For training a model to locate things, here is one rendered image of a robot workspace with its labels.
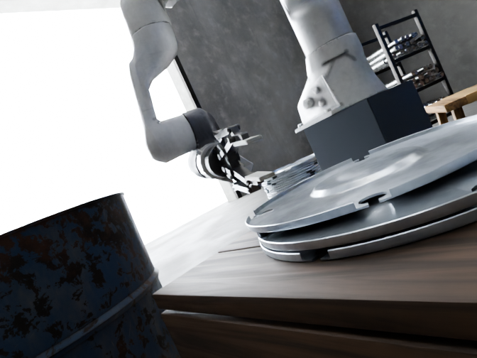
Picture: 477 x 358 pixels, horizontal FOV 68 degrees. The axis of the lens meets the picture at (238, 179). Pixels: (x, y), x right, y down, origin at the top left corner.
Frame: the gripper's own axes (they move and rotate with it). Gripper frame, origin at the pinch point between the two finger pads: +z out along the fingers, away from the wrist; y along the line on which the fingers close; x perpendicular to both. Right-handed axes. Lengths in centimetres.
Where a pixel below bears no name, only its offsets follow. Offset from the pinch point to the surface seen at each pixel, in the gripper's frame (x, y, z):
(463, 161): -1.0, -0.9, 39.4
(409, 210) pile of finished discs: -6.7, -2.1, 39.5
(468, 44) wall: 600, -1, -383
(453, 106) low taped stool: 90, -13, -32
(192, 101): 122, 56, -461
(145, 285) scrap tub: -24.7, -12.5, -0.1
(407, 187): -5.0, -1.3, 38.0
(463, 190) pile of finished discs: -3.9, -1.8, 41.3
